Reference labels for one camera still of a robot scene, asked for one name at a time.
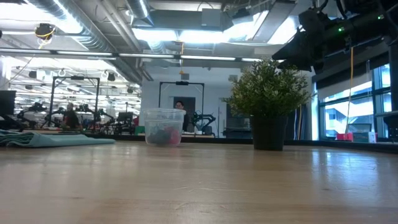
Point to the background black robot arm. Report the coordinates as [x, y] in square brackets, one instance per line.
[203, 119]

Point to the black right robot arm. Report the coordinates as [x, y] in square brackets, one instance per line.
[357, 28]

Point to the clear plastic tupperware container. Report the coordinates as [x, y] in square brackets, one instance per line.
[164, 118]

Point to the green plant in black pot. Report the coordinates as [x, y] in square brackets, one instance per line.
[267, 90]

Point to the red plastic bin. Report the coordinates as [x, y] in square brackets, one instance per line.
[344, 137]

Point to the long linear ceiling light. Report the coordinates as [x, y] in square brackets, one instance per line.
[205, 58]

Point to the teal and white box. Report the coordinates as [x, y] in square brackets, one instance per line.
[370, 137]

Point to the person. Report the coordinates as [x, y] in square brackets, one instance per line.
[71, 118]
[179, 105]

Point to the folded teal cloth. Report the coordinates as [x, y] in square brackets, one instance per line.
[46, 140]

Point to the black monitor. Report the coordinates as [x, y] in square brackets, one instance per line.
[7, 102]

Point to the black table frame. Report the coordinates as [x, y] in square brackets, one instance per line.
[342, 145]

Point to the black gantry frame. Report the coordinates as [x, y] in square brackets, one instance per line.
[181, 83]
[74, 77]

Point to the round silver air duct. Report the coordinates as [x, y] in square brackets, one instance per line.
[140, 9]

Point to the long spiral silver duct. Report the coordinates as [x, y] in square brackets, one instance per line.
[93, 37]

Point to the ceiling dome camera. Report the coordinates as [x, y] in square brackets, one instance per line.
[45, 31]

